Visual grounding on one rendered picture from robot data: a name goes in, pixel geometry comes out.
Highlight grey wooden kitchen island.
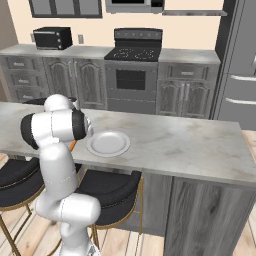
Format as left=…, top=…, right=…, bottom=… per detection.
left=79, top=165, right=256, bottom=256

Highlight grey microwave oven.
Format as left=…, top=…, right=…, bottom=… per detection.
left=104, top=0, right=165, bottom=15

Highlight black toaster oven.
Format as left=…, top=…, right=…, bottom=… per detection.
left=32, top=26, right=74, bottom=51

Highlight white round plate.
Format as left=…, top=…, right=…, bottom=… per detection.
left=86, top=130, right=131, bottom=158

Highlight grey base cupboards with drawers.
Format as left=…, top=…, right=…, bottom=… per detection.
left=0, top=54, right=109, bottom=111

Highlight grey wall shelf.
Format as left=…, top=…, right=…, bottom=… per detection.
left=161, top=9, right=229, bottom=17

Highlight grey base cupboards with doors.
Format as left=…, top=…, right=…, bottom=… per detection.
left=155, top=61, right=221, bottom=120

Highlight orange cutlery piece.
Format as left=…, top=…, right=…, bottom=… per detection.
left=69, top=139, right=79, bottom=153

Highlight black cushioned stool gold legs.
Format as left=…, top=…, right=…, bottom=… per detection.
left=0, top=157, right=47, bottom=256
left=49, top=168, right=145, bottom=256

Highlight grey glass-door wall cupboards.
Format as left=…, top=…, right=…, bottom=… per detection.
left=28, top=0, right=104, bottom=19

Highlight grey stove with oven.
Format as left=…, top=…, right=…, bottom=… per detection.
left=103, top=27, right=164, bottom=115

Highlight grey fridge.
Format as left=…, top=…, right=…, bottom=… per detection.
left=210, top=0, right=256, bottom=132

